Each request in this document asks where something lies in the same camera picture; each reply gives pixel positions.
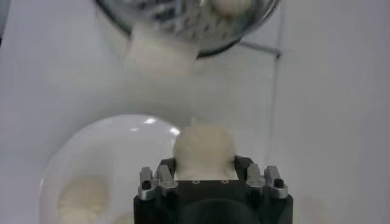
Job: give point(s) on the white round plate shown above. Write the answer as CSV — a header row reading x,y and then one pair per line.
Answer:
x,y
106,146

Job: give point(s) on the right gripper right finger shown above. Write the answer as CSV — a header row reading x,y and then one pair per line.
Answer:
x,y
254,176

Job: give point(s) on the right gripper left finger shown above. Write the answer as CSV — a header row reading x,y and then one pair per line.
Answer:
x,y
164,179

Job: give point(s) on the stainless steel steamer basket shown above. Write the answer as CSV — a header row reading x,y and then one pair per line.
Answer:
x,y
182,21

